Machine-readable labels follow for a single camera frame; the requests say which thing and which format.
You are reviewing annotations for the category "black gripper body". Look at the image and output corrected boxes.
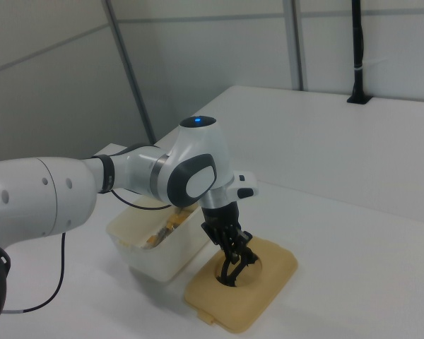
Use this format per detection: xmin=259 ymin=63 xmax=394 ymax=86
xmin=200 ymin=200 xmax=242 ymax=232

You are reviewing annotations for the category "tan case lid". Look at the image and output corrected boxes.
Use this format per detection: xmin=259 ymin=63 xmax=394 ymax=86
xmin=183 ymin=235 xmax=300 ymax=335

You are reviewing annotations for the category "white plastic tool case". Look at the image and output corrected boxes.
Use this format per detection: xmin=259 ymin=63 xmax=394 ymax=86
xmin=105 ymin=196 xmax=213 ymax=284

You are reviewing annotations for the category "grey partition post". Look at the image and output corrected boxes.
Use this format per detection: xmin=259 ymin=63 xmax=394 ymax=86
xmin=103 ymin=0 xmax=159 ymax=146
xmin=288 ymin=0 xmax=309 ymax=91

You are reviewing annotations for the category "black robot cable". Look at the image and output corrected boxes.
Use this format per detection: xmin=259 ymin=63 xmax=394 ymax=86
xmin=1 ymin=189 xmax=173 ymax=314

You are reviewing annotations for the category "black camera pole with clamp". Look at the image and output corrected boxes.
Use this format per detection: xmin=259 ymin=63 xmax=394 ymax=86
xmin=346 ymin=0 xmax=372 ymax=105

